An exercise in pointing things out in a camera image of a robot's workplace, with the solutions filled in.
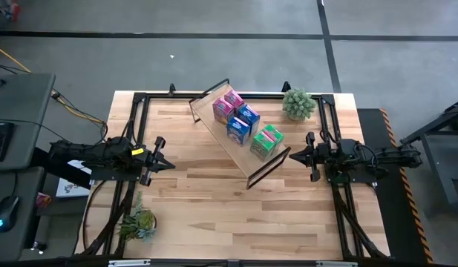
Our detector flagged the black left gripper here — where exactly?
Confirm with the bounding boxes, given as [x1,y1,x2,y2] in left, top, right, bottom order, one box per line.
[131,136,177,187]

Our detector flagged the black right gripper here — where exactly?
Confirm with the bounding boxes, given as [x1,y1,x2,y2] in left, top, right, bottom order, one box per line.
[289,131,330,182]

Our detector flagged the green Apple Jacks cereal box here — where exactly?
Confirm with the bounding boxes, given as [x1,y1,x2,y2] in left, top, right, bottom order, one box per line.
[261,123,285,154]
[249,130,276,162]

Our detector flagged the blue Frosted Flakes cereal box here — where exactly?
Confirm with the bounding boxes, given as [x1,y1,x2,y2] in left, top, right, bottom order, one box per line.
[226,116,251,148]
[237,104,261,135]

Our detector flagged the pink cereal box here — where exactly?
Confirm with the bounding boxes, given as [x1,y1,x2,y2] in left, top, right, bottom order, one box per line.
[223,89,246,111]
[212,97,236,126]

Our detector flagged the round pale green potted plant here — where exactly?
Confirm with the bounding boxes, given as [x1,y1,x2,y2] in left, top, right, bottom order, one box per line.
[281,87,317,122]

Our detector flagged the spiky succulent potted plant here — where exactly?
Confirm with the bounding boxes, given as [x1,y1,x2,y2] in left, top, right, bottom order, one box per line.
[117,191,158,244]

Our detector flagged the white cardboard box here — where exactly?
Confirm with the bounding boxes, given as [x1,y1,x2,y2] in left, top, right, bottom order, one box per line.
[56,159,92,198]

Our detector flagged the black mat with hazard stripes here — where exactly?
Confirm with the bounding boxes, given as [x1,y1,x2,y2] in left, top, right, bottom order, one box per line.
[356,108,434,264]

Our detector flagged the small pink packet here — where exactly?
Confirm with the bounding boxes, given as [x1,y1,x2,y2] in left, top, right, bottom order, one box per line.
[35,192,53,208]

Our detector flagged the black metal stand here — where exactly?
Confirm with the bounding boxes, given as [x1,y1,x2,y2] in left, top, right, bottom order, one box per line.
[399,96,458,216]

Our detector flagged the grey desk with mouse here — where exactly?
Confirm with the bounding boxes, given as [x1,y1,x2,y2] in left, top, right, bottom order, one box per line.
[0,166,46,263]

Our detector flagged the grey desk with keyboard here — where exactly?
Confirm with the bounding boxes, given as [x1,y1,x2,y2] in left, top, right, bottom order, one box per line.
[0,73,56,171]

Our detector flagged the black computer mouse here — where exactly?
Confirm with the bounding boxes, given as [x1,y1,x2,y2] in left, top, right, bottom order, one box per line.
[0,195,21,233]

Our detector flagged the black backlit keyboard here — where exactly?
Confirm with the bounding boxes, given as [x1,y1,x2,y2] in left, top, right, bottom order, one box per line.
[0,122,14,162]

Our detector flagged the person's foot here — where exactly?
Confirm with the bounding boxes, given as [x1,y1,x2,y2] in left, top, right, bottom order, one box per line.
[0,0,21,22]

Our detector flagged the black metal table frame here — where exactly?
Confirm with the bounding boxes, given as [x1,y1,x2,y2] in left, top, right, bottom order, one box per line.
[79,82,391,260]

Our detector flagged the silver metal bracket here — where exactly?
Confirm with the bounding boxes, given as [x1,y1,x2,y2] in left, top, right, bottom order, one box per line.
[316,260,359,267]
[108,259,151,267]

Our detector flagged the yellow cable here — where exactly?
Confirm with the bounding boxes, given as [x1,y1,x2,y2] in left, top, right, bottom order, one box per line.
[0,42,106,125]

